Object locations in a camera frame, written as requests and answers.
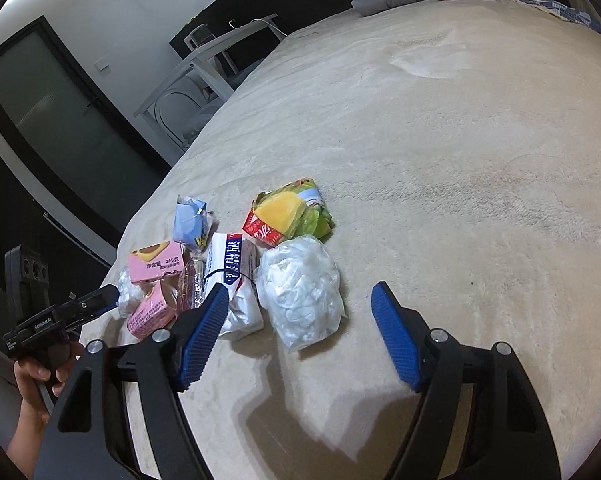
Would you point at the light blue packet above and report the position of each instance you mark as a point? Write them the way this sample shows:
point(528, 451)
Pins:
point(188, 222)

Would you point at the grey cushioned chair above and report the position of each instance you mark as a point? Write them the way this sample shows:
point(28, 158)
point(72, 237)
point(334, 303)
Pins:
point(180, 107)

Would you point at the white light switch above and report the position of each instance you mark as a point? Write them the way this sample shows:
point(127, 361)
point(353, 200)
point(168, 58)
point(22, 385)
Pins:
point(101, 64)

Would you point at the blue checked cloth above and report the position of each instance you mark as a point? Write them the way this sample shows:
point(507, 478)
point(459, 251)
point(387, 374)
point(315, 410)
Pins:
point(580, 15)

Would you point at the pink box with cake print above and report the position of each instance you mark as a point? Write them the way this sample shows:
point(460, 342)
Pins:
point(153, 265)

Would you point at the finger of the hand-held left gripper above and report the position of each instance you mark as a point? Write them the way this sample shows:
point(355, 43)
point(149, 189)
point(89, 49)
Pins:
point(93, 317)
point(98, 297)

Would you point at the clear bag of white tissues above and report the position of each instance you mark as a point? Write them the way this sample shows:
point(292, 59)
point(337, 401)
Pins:
point(300, 290)

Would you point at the black speaker box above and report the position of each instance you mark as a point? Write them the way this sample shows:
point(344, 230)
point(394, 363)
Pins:
point(23, 280)

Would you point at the white pouch with blue print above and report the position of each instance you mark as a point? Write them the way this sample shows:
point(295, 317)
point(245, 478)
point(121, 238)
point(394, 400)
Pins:
point(240, 310)

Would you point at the person's left hand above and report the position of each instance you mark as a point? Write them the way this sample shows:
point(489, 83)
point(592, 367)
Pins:
point(30, 382)

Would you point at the beige bed blanket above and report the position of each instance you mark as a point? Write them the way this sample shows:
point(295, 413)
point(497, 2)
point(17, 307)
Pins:
point(430, 160)

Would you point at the red carton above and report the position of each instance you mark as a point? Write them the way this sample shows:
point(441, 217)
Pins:
point(263, 232)

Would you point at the dark glass door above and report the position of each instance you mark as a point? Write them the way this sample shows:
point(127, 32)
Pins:
point(55, 125)

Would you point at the black headboard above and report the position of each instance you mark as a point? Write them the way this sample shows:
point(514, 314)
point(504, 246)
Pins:
point(290, 0)

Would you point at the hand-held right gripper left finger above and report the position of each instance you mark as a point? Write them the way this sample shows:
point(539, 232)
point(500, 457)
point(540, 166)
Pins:
point(200, 340)

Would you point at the white table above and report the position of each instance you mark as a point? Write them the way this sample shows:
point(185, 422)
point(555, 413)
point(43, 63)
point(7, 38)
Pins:
point(215, 45)

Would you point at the person's left forearm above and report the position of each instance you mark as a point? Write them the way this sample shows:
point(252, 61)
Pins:
point(23, 442)

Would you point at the yellow green snack bag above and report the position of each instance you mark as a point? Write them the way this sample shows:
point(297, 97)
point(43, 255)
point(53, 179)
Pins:
point(300, 210)

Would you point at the small white plastic bag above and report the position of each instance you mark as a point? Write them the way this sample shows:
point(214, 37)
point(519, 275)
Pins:
point(125, 292)

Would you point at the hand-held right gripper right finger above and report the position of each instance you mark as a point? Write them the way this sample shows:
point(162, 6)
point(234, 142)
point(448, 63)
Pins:
point(395, 335)

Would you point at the pink crushed box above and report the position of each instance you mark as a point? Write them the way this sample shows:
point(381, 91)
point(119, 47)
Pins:
point(148, 315)

